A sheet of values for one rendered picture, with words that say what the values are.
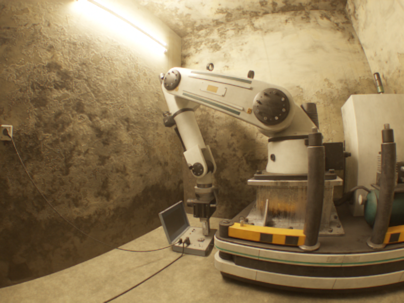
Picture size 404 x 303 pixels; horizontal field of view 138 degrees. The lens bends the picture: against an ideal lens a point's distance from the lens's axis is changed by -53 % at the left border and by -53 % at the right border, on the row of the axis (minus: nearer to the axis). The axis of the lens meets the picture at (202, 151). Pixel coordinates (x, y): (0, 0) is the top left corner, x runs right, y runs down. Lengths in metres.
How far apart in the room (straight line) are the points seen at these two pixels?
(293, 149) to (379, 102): 0.71
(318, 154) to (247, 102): 0.52
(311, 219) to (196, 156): 0.90
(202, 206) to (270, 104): 0.85
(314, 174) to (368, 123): 0.63
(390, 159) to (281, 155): 0.58
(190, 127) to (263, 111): 0.63
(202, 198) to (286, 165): 0.69
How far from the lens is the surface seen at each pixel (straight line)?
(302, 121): 1.09
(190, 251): 1.33
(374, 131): 1.22
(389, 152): 0.80
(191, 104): 1.43
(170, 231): 1.42
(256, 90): 1.00
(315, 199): 0.73
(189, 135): 1.32
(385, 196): 0.83
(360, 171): 1.18
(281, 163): 0.97
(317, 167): 0.70
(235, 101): 1.02
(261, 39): 2.19
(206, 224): 1.42
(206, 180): 1.29
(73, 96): 1.30
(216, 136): 1.89
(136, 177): 1.54
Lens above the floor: 0.75
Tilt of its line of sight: 1 degrees up
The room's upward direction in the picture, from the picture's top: 2 degrees counter-clockwise
